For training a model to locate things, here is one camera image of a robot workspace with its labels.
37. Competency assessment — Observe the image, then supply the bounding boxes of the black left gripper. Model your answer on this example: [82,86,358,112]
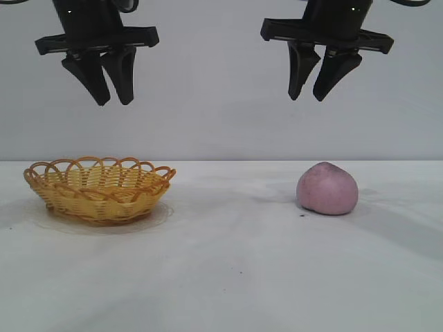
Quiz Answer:
[34,0,160,107]

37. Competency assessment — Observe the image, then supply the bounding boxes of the yellow woven wicker basket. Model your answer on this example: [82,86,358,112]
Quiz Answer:
[23,156,177,228]

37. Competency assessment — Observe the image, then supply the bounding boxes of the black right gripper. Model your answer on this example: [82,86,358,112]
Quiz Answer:
[260,0,395,102]

